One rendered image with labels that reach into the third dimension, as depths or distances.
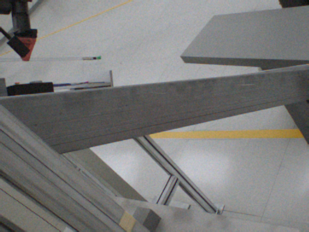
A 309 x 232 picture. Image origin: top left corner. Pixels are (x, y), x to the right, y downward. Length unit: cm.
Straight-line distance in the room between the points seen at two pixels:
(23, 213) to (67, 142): 161
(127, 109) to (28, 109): 12
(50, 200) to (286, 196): 135
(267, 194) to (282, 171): 12
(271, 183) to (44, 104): 139
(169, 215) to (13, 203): 114
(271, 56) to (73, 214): 94
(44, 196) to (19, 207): 164
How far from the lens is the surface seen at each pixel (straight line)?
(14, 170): 33
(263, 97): 67
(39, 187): 34
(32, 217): 202
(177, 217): 94
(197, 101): 53
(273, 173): 172
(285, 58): 117
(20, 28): 134
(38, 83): 73
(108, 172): 163
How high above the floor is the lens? 126
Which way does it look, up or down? 30 degrees down
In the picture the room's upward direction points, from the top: 42 degrees counter-clockwise
